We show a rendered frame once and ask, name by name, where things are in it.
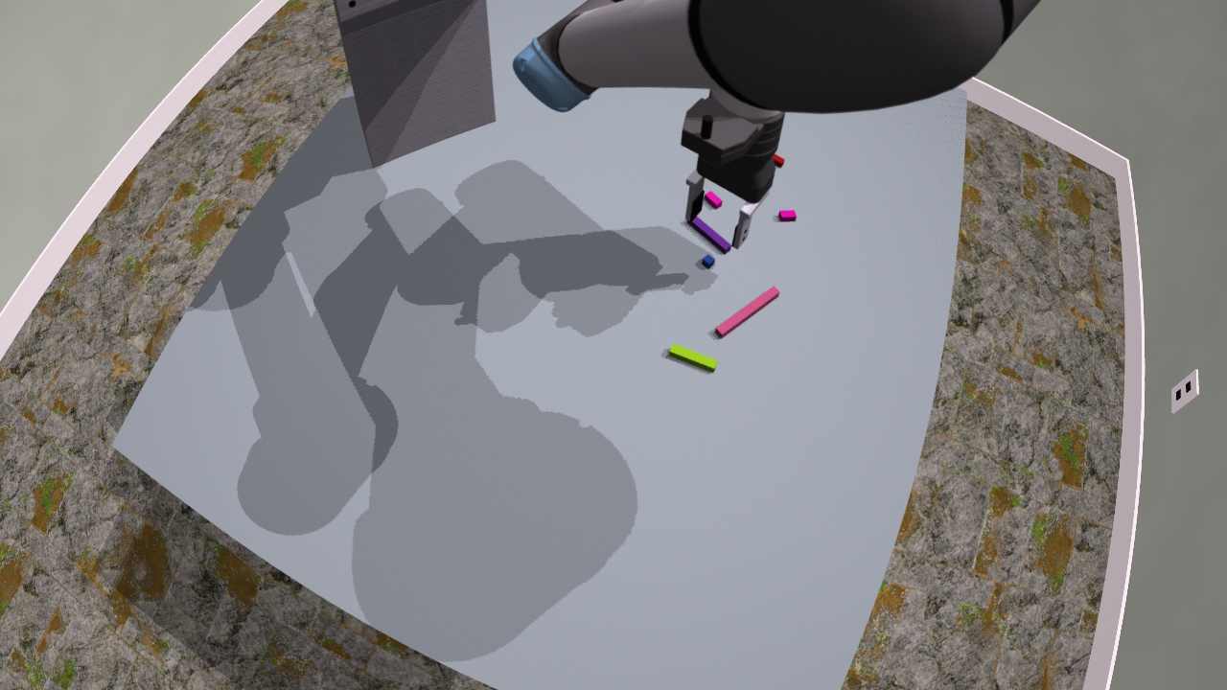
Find pink rod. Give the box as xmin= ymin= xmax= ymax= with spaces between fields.
xmin=715 ymin=286 xmax=779 ymax=338

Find lime green rod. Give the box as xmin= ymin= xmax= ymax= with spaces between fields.
xmin=669 ymin=343 xmax=718 ymax=373

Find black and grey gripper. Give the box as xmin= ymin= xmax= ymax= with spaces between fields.
xmin=681 ymin=88 xmax=785 ymax=249

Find purple rod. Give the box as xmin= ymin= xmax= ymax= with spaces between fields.
xmin=687 ymin=217 xmax=731 ymax=255

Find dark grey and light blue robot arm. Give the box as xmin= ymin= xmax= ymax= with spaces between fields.
xmin=513 ymin=0 xmax=1040 ymax=114

